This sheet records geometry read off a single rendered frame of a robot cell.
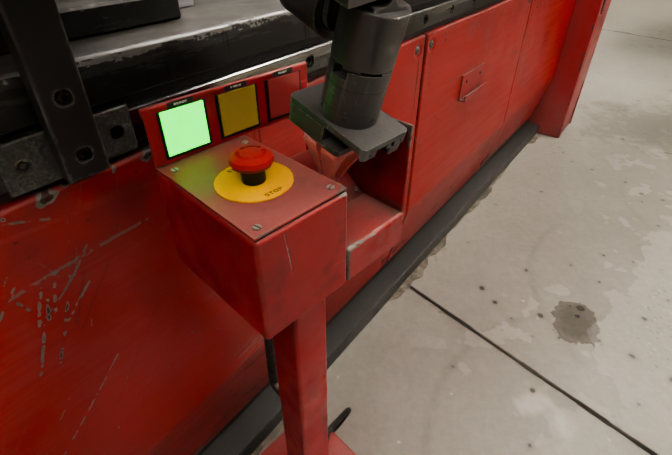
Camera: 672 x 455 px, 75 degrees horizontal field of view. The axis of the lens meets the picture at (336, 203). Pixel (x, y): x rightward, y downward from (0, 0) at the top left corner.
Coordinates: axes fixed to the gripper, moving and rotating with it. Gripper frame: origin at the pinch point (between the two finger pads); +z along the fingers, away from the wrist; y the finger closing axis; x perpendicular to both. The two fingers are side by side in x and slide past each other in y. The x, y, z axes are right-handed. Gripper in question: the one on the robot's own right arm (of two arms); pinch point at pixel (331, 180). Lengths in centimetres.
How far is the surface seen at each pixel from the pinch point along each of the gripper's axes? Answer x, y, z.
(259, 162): 10.2, 0.4, -7.1
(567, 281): -94, -32, 67
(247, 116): 4.2, 9.8, -3.9
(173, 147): 13.0, 9.7, -3.4
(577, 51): -195, 24, 38
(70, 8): 14.1, 25.7, -10.1
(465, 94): -78, 20, 24
